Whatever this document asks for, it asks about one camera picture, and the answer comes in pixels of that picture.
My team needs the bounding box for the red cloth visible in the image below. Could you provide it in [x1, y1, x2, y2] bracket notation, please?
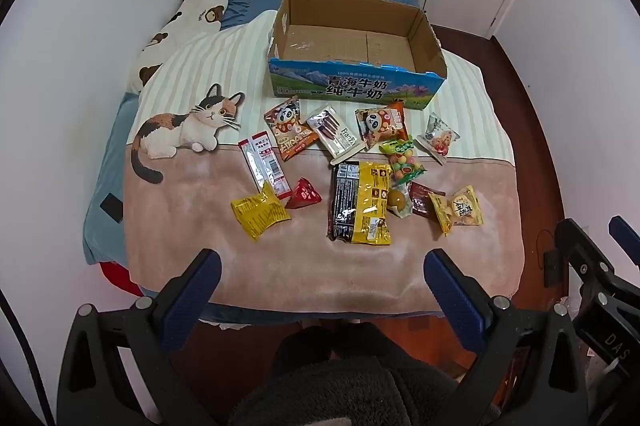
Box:
[100, 261, 147, 298]

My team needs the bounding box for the black box on floor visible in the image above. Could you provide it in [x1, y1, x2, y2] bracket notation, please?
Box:
[542, 250, 568, 293]

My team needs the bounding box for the flat black object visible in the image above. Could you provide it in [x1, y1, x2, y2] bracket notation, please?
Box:
[99, 193, 125, 223]

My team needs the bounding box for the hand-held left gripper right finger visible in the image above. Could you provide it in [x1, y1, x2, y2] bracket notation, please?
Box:
[424, 249, 588, 426]

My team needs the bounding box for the cat print blanket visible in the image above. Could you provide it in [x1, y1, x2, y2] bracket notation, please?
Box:
[122, 11, 526, 319]

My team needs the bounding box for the red triangular snack packet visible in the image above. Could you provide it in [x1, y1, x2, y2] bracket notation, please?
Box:
[285, 177, 325, 210]

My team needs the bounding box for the black cable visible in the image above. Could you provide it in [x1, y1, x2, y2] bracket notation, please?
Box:
[0, 291, 52, 426]

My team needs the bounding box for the cardboard box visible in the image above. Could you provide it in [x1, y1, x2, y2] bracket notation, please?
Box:
[266, 0, 448, 112]

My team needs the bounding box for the dark red snack sachet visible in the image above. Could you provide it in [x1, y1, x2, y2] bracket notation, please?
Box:
[409, 181, 447, 222]

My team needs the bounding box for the orange panda print packet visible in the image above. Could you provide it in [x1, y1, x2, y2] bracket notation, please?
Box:
[263, 95, 319, 162]

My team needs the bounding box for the large yellow black snack packet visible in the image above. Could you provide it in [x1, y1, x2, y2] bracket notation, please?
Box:
[327, 159, 392, 247]

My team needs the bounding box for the white chocolate stick packet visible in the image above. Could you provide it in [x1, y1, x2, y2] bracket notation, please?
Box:
[305, 105, 365, 166]

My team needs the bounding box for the white packet with red berries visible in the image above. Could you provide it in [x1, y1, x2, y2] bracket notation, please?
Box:
[416, 112, 462, 166]

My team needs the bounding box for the panda print cookie packet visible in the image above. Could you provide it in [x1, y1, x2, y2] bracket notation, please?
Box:
[354, 101, 411, 151]

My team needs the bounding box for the red white long sausage packet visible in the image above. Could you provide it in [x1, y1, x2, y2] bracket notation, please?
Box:
[238, 132, 293, 201]

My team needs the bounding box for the green candy ball bag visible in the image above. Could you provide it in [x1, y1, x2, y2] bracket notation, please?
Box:
[378, 136, 428, 188]

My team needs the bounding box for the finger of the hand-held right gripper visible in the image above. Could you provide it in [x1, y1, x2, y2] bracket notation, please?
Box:
[554, 218, 617, 302]
[608, 215, 640, 267]

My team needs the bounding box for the small yellow snack packet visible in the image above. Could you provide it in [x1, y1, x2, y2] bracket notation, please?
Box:
[230, 182, 292, 242]

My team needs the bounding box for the bear print pillow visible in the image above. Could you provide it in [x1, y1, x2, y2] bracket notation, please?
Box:
[127, 0, 232, 94]

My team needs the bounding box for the round brown pastry in wrapper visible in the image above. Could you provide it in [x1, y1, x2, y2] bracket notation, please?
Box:
[387, 187, 415, 219]

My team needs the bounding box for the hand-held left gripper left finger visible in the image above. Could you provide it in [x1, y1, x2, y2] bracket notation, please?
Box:
[59, 249, 223, 426]

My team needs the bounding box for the yellow pastry packet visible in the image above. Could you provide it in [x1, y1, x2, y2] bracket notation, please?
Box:
[428, 185, 485, 237]

